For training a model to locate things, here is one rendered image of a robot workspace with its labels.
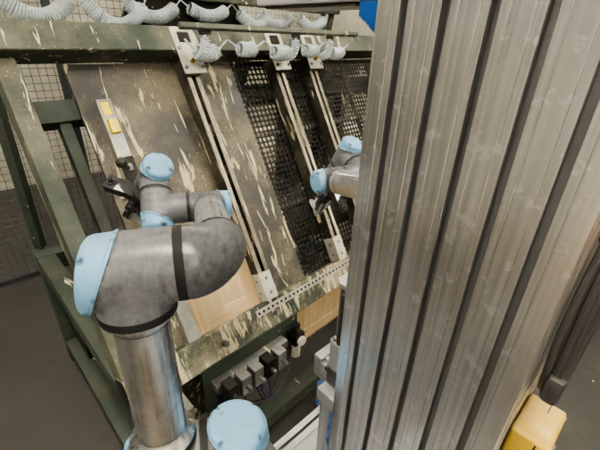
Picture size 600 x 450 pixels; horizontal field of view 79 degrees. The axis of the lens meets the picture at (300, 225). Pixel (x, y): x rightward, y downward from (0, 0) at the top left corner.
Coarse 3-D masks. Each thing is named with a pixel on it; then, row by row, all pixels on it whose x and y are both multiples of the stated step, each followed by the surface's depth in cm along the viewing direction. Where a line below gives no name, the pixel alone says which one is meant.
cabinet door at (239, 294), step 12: (240, 276) 157; (228, 288) 153; (240, 288) 157; (252, 288) 160; (192, 300) 143; (204, 300) 146; (216, 300) 149; (228, 300) 152; (240, 300) 156; (252, 300) 159; (192, 312) 142; (204, 312) 145; (216, 312) 148; (228, 312) 151; (240, 312) 155; (204, 324) 144; (216, 324) 147
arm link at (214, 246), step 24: (192, 192) 92; (216, 192) 92; (192, 216) 90; (216, 216) 63; (192, 240) 52; (216, 240) 54; (240, 240) 59; (192, 264) 51; (216, 264) 53; (240, 264) 59; (192, 288) 52; (216, 288) 55
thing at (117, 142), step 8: (96, 104) 130; (96, 112) 133; (112, 112) 133; (104, 120) 131; (104, 128) 132; (112, 136) 132; (120, 136) 133; (112, 144) 131; (120, 144) 133; (112, 152) 133; (120, 152) 132; (128, 152) 134; (120, 168) 133; (184, 304) 138; (176, 312) 137; (184, 312) 138; (184, 320) 137; (192, 320) 139; (184, 328) 137; (192, 328) 139; (184, 336) 139; (192, 336) 138; (200, 336) 140
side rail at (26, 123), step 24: (0, 72) 113; (24, 96) 116; (24, 120) 115; (24, 144) 116; (48, 144) 118; (48, 168) 117; (48, 192) 116; (72, 216) 119; (72, 240) 118; (72, 264) 120
